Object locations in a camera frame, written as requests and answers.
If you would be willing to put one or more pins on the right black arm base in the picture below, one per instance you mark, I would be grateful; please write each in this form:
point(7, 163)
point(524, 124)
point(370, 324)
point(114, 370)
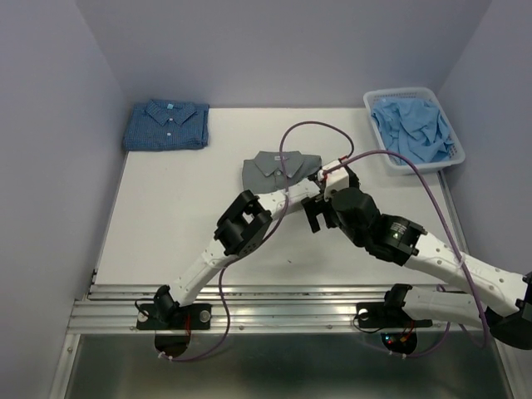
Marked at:
point(381, 315)

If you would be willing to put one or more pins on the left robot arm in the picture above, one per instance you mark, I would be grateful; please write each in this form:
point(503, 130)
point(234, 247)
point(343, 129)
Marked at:
point(239, 231)

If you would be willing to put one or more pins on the folded blue checked shirt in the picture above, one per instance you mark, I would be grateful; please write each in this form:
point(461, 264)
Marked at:
point(159, 125)

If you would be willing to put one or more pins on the light blue crumpled shirt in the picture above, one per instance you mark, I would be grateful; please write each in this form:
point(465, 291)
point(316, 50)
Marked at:
point(413, 128)

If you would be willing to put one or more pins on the grey long sleeve shirt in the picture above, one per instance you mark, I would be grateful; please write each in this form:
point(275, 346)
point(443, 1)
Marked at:
point(268, 171)

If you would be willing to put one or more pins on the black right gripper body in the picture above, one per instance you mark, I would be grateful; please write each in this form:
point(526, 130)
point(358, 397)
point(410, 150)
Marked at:
point(358, 238)

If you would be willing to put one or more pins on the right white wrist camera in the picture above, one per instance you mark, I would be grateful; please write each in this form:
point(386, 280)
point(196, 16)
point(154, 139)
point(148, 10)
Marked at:
point(334, 177)

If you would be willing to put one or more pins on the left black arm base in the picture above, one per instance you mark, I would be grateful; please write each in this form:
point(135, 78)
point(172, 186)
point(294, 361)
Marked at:
point(195, 317)

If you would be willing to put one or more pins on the white plastic laundry basket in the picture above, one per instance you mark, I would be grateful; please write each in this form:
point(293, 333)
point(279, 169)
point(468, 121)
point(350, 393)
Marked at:
point(395, 162)

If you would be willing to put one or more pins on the aluminium mounting rail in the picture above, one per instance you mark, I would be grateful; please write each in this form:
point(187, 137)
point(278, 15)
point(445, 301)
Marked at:
point(239, 309)

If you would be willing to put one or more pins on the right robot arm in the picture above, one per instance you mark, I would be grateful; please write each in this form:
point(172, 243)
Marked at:
point(482, 296)

